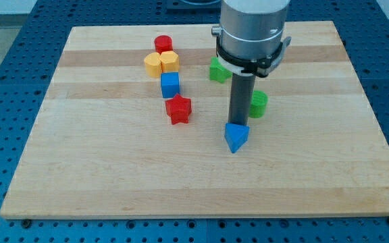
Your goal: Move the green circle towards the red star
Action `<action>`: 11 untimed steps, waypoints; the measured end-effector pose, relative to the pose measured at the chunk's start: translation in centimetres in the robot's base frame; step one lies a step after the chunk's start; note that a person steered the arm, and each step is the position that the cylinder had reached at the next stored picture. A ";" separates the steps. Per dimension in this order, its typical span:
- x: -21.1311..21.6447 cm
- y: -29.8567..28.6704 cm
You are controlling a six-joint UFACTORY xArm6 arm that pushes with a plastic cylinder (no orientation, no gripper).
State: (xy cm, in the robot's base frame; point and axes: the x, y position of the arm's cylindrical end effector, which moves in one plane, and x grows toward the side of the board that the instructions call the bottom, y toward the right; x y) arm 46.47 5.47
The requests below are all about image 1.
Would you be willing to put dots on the wooden board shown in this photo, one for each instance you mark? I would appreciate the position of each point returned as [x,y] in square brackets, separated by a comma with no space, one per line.
[103,147]

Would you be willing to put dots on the green star block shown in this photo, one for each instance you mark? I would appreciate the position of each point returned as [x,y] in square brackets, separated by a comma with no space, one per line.
[217,72]

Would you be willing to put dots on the green cylinder block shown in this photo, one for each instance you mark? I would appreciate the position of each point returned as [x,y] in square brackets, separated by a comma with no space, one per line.
[258,104]

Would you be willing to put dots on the red cylinder block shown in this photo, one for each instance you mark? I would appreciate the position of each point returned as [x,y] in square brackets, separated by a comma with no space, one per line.
[163,43]

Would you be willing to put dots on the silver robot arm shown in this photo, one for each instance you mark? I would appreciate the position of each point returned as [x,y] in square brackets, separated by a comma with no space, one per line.
[251,29]

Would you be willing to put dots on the yellow hexagon block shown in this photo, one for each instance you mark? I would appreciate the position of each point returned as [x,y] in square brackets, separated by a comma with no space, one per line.
[170,61]

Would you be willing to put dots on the red star block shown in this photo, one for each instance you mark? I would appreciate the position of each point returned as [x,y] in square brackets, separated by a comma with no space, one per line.
[178,109]

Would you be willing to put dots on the blue triangle block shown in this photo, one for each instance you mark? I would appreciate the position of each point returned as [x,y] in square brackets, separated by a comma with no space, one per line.
[236,135]

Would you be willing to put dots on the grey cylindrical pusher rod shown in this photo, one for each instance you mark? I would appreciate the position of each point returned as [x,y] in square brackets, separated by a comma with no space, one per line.
[240,99]

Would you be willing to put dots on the blue cube block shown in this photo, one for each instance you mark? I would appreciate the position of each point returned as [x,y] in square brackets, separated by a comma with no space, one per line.
[170,84]

